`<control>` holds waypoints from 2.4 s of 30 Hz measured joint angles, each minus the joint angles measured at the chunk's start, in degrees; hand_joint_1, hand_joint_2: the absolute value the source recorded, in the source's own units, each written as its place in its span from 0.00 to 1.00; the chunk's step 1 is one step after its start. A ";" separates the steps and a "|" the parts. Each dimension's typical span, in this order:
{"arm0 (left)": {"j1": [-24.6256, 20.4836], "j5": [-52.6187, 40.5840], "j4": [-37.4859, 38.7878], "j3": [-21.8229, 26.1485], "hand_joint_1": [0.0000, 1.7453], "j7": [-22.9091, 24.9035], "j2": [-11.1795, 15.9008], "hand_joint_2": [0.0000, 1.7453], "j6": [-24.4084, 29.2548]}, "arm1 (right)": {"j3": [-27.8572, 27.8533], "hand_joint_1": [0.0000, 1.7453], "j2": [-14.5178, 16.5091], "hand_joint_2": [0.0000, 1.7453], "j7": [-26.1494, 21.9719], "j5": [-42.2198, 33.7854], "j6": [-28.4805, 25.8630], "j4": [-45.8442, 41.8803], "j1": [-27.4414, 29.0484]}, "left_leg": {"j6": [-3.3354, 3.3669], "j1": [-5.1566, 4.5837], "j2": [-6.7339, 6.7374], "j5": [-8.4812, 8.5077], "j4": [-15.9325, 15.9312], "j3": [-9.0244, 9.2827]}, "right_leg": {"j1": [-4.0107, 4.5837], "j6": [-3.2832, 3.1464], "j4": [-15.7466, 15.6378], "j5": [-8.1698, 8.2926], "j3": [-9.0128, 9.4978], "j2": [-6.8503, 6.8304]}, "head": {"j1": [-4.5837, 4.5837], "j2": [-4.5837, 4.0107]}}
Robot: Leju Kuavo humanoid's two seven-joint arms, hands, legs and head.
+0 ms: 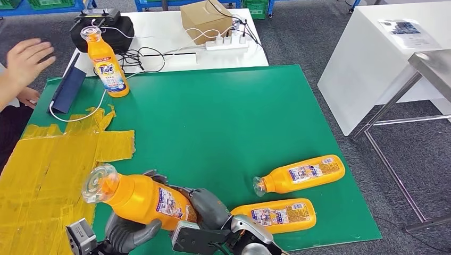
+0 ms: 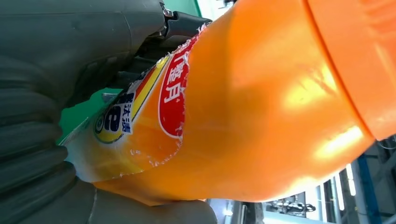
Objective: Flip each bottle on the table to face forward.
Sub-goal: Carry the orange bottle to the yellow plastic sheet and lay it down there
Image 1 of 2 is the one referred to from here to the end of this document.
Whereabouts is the person's left hand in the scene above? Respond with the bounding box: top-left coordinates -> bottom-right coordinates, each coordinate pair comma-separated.
16,87 -> 41,110

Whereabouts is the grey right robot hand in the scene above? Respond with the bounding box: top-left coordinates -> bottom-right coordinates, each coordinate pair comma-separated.
143,169 -> 231,231

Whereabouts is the person's right hand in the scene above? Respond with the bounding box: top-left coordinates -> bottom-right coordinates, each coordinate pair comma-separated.
6,38 -> 57,90

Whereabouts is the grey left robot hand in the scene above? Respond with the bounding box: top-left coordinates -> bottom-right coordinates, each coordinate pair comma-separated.
105,211 -> 163,255

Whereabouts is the orange Tide detergent bottle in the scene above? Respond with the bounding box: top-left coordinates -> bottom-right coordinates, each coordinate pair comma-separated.
80,25 -> 130,98
253,155 -> 346,198
230,198 -> 317,235
81,163 -> 198,231

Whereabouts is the person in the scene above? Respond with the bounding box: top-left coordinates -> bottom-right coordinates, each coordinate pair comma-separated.
0,104 -> 34,173

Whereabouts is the blue shelf rack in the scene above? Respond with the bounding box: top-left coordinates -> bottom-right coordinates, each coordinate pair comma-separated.
133,0 -> 242,12
0,0 -> 97,18
266,0 -> 362,18

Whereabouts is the yellow taped cardboard sheet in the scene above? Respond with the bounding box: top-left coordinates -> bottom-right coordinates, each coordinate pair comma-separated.
0,105 -> 136,255

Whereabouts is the black remote controller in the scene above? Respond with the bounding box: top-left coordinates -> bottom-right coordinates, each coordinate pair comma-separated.
70,7 -> 121,32

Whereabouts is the green table mat board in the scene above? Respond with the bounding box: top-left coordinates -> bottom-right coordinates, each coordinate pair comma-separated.
24,64 -> 383,255

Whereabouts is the black carrying case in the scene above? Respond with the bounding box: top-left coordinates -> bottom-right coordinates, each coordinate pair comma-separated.
70,15 -> 135,54

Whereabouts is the white table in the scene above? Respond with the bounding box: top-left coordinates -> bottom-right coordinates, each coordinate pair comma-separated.
65,8 -> 270,78

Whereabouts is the white flat box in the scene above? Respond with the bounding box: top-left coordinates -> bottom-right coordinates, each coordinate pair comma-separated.
139,52 -> 197,70

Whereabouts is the white power strip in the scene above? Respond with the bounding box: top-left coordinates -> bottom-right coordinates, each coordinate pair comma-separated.
205,38 -> 250,52

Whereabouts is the brown cardboard box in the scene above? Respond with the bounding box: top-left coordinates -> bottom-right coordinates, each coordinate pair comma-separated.
180,0 -> 234,46

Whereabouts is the white cabinet desk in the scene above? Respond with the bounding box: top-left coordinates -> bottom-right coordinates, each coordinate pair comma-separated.
317,2 -> 451,137

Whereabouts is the printed paper sheet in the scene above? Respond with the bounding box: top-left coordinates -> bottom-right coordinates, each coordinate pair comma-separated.
378,19 -> 442,50

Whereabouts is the stainless steel table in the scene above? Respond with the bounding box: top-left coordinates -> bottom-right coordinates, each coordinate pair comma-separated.
350,49 -> 451,233

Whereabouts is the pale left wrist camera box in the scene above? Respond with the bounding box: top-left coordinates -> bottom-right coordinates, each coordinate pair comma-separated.
65,218 -> 97,255

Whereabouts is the white tablet charging cable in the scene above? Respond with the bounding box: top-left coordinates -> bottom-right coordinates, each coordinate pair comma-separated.
48,26 -> 244,123

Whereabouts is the white controller cable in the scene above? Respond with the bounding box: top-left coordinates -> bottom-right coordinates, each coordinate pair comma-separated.
90,19 -> 154,40

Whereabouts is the coiled black cable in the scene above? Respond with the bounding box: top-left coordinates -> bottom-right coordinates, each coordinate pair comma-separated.
116,46 -> 166,74

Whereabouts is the black power cable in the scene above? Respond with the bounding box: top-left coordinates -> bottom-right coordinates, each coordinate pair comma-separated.
207,0 -> 269,64

